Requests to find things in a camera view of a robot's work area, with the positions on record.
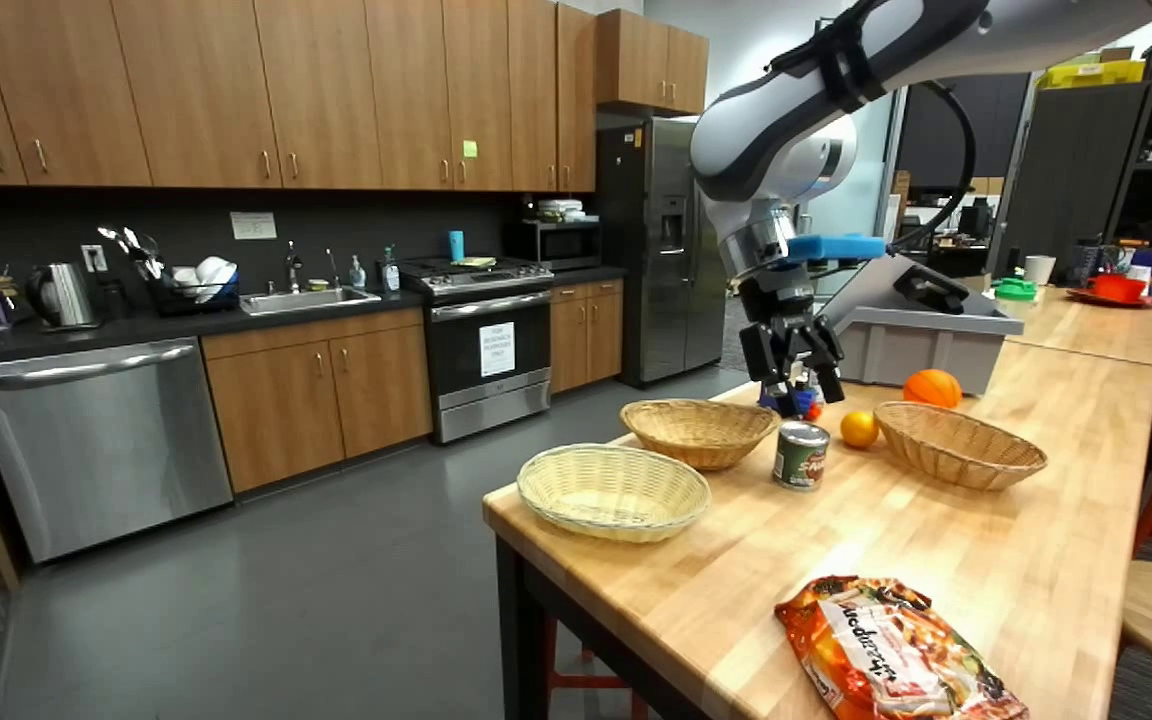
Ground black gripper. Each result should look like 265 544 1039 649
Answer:
741 272 843 405

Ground green labelled tin can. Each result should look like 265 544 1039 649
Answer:
773 421 833 490

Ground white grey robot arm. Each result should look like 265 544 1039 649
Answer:
692 0 989 416

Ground medium brown wicker basket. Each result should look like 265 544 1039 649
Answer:
619 400 778 474

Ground dark brown wicker basket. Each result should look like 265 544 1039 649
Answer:
876 400 1046 492

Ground light wicker basket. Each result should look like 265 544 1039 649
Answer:
517 444 711 544

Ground grey plastic tub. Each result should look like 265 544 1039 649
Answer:
824 255 1022 398

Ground small yellow orange fruit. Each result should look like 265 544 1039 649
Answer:
838 409 880 449

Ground large orange fruit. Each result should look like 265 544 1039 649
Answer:
902 370 963 409

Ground stainless steel refrigerator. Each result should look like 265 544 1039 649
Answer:
596 116 725 386

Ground black microwave oven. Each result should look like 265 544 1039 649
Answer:
503 219 601 269

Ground stainless steel oven range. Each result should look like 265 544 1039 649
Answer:
411 260 554 444

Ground orange instant noodle packet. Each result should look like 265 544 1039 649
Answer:
777 577 1027 720

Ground red bowl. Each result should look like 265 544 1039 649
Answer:
1081 272 1152 309

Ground kitchen sink with faucet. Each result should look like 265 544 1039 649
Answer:
241 245 375 318

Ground lower wooden base cabinets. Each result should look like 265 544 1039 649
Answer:
203 281 624 492

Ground dish rack with dishes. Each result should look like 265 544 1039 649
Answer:
99 229 241 318

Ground stainless steel dishwasher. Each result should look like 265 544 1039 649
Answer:
0 336 233 565

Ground upper wooden wall cabinets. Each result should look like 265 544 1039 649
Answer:
0 0 707 193

